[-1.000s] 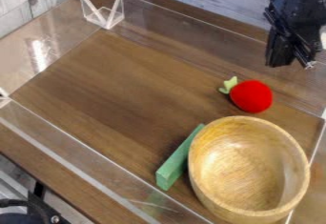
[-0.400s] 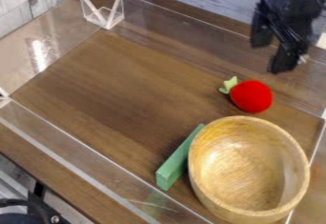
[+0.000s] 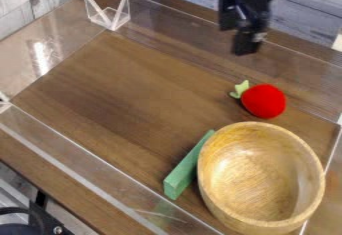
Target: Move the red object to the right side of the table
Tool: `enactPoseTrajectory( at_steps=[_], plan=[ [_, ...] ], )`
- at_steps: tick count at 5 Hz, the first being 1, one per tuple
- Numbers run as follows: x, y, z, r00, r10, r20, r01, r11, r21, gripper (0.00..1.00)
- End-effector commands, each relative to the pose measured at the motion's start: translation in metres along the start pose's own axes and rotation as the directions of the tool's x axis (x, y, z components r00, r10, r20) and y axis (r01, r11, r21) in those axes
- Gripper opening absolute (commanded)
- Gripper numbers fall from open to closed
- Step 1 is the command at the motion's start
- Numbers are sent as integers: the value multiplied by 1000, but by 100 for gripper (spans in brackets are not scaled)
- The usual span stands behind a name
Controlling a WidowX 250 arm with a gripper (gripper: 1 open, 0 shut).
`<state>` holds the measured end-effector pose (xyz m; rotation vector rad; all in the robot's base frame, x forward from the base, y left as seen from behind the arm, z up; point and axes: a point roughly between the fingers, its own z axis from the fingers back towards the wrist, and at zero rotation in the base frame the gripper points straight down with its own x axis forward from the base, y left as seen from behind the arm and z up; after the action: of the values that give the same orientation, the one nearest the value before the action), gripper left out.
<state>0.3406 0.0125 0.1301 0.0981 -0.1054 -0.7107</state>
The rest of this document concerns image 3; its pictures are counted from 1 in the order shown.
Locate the clear acrylic front wall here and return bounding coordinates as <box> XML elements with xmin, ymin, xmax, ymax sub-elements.
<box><xmin>0</xmin><ymin>103</ymin><xmax>223</xmax><ymax>235</ymax></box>

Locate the red felt ball with leaf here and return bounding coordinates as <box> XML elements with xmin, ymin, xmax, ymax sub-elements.
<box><xmin>228</xmin><ymin>80</ymin><xmax>286</xmax><ymax>119</ymax></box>

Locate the clear acrylic back wall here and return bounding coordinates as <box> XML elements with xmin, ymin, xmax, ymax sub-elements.
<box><xmin>120</xmin><ymin>0</ymin><xmax>342</xmax><ymax>121</ymax></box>

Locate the wooden bowl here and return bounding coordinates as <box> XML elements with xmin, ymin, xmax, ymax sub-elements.
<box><xmin>196</xmin><ymin>122</ymin><xmax>326</xmax><ymax>235</ymax></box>

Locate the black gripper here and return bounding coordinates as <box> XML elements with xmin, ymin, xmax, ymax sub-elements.
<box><xmin>218</xmin><ymin>0</ymin><xmax>272</xmax><ymax>56</ymax></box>

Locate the clear acrylic left wall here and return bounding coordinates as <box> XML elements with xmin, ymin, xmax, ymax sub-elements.
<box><xmin>0</xmin><ymin>0</ymin><xmax>103</xmax><ymax>101</ymax></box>

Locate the green rectangular block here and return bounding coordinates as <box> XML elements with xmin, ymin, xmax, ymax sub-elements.
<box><xmin>163</xmin><ymin>130</ymin><xmax>215</xmax><ymax>200</ymax></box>

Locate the clear acrylic wall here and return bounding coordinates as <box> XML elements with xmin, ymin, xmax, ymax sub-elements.
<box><xmin>120</xmin><ymin>0</ymin><xmax>342</xmax><ymax>121</ymax></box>
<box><xmin>0</xmin><ymin>0</ymin><xmax>103</xmax><ymax>101</ymax></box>
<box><xmin>0</xmin><ymin>103</ymin><xmax>223</xmax><ymax>235</ymax></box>

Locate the clear acrylic corner bracket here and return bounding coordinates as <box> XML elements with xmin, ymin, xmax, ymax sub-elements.
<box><xmin>84</xmin><ymin>0</ymin><xmax>131</xmax><ymax>31</ymax></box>

